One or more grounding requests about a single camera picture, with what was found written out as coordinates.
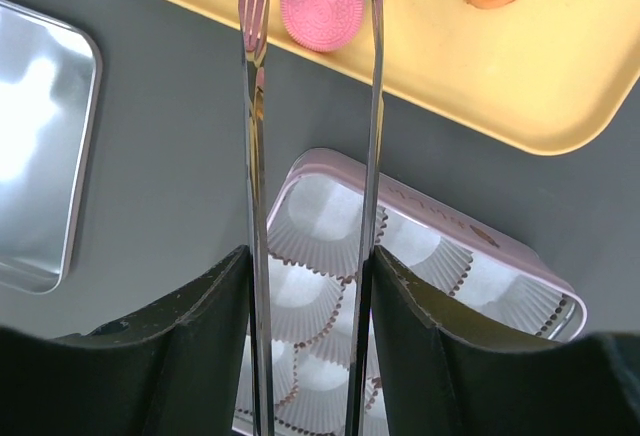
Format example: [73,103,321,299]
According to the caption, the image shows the metal tongs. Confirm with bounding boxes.
[237,0,384,435]

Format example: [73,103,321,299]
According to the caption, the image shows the silver tin lid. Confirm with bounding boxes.
[1,0,103,294]

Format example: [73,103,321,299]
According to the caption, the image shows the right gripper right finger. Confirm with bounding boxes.
[372,248,639,435]

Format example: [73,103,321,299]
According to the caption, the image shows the pink cookie tin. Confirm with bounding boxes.
[232,148,589,436]

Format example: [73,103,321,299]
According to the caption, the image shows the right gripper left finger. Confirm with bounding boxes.
[1,246,250,435]

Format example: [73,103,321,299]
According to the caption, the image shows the pink sandwich cookie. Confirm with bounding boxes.
[280,0,365,53]

